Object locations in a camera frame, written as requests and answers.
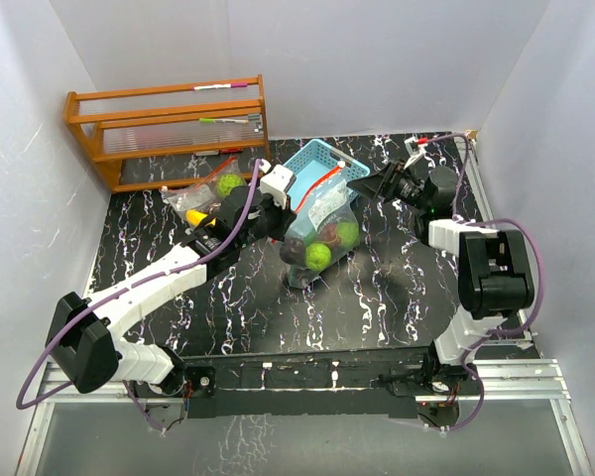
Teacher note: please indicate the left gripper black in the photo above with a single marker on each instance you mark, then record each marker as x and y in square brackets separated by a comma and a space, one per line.
[284, 216]

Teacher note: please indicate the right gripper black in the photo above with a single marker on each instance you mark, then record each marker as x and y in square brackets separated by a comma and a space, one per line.
[383, 183]

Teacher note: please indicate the zip bag red seal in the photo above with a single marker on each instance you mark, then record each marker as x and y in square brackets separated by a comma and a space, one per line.
[326, 203]

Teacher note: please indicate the light blue plastic basket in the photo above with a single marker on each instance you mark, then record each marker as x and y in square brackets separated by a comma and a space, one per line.
[316, 159]

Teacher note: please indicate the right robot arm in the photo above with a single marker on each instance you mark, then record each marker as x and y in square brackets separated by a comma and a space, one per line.
[494, 275]

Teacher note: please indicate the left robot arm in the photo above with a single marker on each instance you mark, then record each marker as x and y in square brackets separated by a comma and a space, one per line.
[88, 335]

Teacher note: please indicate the dark red fake fruit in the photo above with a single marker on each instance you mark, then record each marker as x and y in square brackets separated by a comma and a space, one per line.
[293, 251]

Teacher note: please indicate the green bumpy fruit left bag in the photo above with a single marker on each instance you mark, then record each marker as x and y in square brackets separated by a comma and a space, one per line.
[227, 183]

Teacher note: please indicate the green bumpy fake fruit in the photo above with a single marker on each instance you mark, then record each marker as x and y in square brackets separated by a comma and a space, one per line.
[317, 256]

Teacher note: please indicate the zip bag with grapes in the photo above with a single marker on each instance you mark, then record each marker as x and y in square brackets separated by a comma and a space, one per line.
[201, 196]

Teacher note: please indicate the red black item on shelf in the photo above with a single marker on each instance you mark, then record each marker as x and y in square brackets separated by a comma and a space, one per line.
[216, 152]

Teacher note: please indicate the green white marker pen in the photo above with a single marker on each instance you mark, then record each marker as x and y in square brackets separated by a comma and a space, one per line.
[223, 121]

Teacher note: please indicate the pink white marker pen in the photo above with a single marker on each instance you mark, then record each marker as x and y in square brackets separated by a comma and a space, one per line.
[217, 86]

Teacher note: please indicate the wooden shelf rack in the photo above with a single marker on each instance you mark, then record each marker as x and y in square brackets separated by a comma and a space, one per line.
[117, 126]

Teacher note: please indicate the black base crossbar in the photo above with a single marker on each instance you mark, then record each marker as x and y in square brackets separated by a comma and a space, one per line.
[380, 381]

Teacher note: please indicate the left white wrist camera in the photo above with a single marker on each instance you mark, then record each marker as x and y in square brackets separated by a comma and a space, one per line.
[277, 183]

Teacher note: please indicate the aluminium frame rail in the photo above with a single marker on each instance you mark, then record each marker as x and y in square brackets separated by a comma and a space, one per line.
[520, 424]

